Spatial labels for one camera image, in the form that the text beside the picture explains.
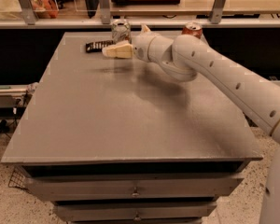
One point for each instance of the grey drawer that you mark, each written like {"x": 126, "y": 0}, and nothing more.
{"x": 133, "y": 211}
{"x": 113, "y": 187}

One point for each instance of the top grey drawer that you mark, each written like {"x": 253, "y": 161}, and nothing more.
{"x": 113, "y": 187}

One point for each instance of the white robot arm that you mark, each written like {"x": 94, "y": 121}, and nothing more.
{"x": 186, "y": 56}

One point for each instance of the right metal shelf bracket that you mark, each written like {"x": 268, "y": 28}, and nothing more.
{"x": 215, "y": 15}

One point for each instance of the orange snack bag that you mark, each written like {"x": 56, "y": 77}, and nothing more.
{"x": 45, "y": 9}

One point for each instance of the orange soda can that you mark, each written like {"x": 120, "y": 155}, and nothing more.
{"x": 193, "y": 28}

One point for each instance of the grey drawer cabinet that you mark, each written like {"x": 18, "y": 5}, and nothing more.
{"x": 91, "y": 115}

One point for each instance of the black rxbar chocolate bar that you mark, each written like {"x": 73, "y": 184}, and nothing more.
{"x": 97, "y": 46}

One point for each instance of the metal shelf bracket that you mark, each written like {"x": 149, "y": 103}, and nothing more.
{"x": 27, "y": 12}
{"x": 105, "y": 11}
{"x": 215, "y": 15}

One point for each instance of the white green 7up can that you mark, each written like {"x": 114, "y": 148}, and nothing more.
{"x": 121, "y": 31}

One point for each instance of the middle metal shelf bracket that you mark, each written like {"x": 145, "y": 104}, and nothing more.
{"x": 105, "y": 11}

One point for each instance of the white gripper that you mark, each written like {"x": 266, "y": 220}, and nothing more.
{"x": 140, "y": 48}

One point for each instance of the wire mesh basket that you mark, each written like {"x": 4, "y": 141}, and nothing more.
{"x": 16, "y": 180}

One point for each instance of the left metal shelf bracket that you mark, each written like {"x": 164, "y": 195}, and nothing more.
{"x": 27, "y": 12}

